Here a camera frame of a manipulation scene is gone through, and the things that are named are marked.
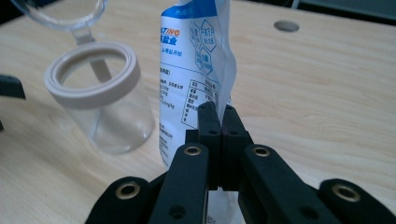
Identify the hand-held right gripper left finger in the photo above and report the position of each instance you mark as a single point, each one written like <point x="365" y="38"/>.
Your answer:
<point x="213" y="137"/>

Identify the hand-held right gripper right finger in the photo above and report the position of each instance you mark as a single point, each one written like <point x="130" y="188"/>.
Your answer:
<point x="232" y="140"/>

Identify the white and blue bag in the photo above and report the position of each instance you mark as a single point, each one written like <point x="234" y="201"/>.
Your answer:
<point x="186" y="77"/>

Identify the clear jar with hinged lid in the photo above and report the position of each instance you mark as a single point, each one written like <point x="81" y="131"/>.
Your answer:
<point x="93" y="95"/>

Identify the grey round table grommet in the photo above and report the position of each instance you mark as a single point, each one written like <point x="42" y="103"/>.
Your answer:
<point x="286" y="26"/>

